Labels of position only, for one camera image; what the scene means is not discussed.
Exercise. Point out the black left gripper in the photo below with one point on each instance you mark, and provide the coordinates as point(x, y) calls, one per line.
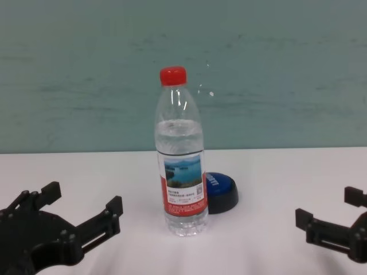
point(34, 237)

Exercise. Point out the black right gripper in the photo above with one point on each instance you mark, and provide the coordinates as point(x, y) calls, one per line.
point(359, 240)

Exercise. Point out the blue push button black base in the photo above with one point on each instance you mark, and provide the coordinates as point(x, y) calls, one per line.
point(222, 189)

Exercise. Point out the clear water bottle red cap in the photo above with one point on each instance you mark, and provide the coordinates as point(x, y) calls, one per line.
point(180, 143)

